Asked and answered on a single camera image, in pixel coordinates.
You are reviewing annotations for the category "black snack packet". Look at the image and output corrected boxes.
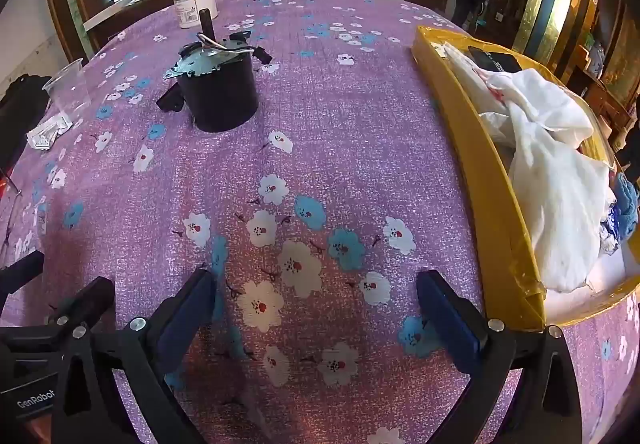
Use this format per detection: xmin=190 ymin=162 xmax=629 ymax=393
xmin=462 ymin=46 xmax=526 ymax=73

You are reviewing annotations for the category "white plastic jar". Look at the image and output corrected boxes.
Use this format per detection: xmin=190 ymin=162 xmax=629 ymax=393
xmin=171 ymin=0 xmax=219 ymax=29

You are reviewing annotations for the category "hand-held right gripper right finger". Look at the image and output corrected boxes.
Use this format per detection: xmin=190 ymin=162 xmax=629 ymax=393
xmin=416 ymin=270 xmax=583 ymax=444

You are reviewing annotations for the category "blue towel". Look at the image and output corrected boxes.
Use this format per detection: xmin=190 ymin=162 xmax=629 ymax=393
xmin=612 ymin=172 xmax=640 ymax=241

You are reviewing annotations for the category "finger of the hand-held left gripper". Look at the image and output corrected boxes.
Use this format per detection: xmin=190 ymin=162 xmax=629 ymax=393
xmin=47 ymin=276 xmax=117 ymax=329
xmin=0 ymin=251 xmax=46 ymax=307

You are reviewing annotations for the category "wooden cabinet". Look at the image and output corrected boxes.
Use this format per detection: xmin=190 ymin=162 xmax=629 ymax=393
xmin=567 ymin=31 xmax=640 ymax=149

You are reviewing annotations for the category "clear plastic cup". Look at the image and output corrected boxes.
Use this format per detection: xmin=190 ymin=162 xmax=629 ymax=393
xmin=42 ymin=58 xmax=93 ymax=117

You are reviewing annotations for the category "black backpack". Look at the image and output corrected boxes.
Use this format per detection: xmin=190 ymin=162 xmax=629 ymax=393
xmin=0 ymin=74 xmax=52 ymax=175

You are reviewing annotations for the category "purple floral tablecloth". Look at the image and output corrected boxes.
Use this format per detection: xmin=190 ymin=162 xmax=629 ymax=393
xmin=0 ymin=0 xmax=640 ymax=444

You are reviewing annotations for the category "yellow cardboard box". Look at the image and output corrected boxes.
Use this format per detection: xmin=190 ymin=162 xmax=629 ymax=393
xmin=411 ymin=25 xmax=640 ymax=331

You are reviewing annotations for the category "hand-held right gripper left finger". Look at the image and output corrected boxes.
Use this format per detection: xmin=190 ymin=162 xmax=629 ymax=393
xmin=50 ymin=268 xmax=218 ymax=444

